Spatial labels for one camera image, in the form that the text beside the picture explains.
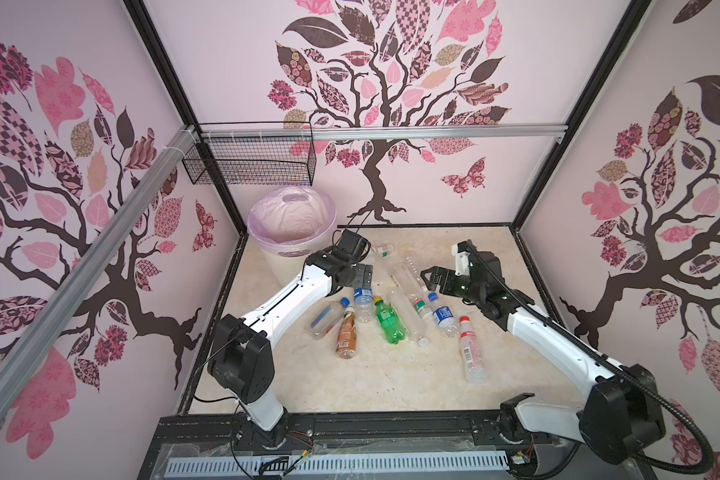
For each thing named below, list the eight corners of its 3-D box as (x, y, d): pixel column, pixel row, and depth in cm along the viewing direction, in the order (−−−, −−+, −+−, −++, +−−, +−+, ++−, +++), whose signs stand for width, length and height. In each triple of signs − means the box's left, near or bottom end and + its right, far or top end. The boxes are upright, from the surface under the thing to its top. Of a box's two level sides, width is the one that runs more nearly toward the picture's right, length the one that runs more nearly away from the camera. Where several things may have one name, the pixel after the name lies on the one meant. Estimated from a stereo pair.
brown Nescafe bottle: (337, 358, 87) (336, 351, 83) (340, 311, 98) (339, 302, 93) (356, 358, 87) (355, 351, 83) (357, 311, 98) (357, 302, 93)
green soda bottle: (390, 346, 90) (391, 339, 86) (371, 307, 99) (371, 299, 95) (406, 339, 91) (408, 332, 87) (385, 301, 100) (386, 293, 96)
